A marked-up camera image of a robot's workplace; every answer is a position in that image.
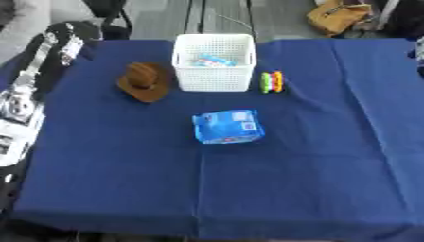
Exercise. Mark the black chair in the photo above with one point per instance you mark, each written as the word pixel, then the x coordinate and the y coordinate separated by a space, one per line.
pixel 110 19

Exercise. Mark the multicoloured marker pack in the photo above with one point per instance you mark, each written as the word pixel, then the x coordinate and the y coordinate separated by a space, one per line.
pixel 271 82

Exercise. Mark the blue and white packet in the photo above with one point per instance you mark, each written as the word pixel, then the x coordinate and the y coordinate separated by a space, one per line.
pixel 214 60

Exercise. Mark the blue plastic snack bag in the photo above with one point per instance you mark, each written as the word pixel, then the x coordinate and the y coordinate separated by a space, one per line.
pixel 227 126

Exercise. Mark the white plastic lattice basket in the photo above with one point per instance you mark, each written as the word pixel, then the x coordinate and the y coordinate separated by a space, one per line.
pixel 214 78

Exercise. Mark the black tripod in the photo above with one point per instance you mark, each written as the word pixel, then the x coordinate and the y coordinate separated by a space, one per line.
pixel 200 15

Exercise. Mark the tan bag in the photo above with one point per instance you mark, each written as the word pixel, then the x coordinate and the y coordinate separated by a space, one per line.
pixel 335 16

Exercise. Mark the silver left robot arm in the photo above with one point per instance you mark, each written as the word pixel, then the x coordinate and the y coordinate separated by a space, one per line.
pixel 15 126

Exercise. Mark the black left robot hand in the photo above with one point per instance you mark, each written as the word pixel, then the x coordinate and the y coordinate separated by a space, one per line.
pixel 55 67

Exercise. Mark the black bag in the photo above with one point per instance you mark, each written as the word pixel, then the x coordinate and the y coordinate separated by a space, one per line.
pixel 406 17

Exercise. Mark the brown cowboy hat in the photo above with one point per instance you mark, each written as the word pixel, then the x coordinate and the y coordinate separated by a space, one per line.
pixel 144 81

